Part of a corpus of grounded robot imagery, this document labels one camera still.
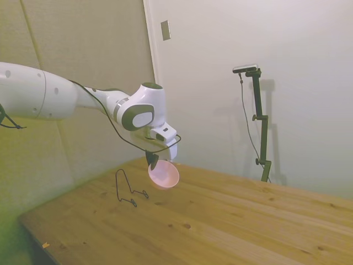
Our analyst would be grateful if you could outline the black wire bowl rack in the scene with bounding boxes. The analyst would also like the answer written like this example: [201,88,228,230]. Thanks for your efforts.
[115,168,149,208]

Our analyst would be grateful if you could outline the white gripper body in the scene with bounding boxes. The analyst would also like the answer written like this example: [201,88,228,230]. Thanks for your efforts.
[128,129,179,161]

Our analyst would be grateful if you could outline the black jointed camera stand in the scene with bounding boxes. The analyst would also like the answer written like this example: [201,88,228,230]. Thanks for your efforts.
[245,68,272,183]

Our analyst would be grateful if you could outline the pink plastic bowl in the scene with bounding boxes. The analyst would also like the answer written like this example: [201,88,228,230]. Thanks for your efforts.
[147,160,180,190]

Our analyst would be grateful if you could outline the grey exterior camera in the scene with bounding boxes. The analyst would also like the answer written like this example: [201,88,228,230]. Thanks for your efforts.
[232,63,259,74]

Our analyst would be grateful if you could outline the black zip tie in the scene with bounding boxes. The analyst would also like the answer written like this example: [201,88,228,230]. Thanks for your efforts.
[0,103,28,130]

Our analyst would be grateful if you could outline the grey wall plate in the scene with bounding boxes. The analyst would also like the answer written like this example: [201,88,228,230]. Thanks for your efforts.
[161,19,171,41]

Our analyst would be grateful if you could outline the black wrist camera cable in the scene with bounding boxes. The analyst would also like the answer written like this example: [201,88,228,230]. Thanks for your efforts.
[68,79,183,153]

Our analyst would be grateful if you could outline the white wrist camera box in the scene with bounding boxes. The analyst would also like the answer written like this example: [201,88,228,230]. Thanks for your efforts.
[150,123,178,145]

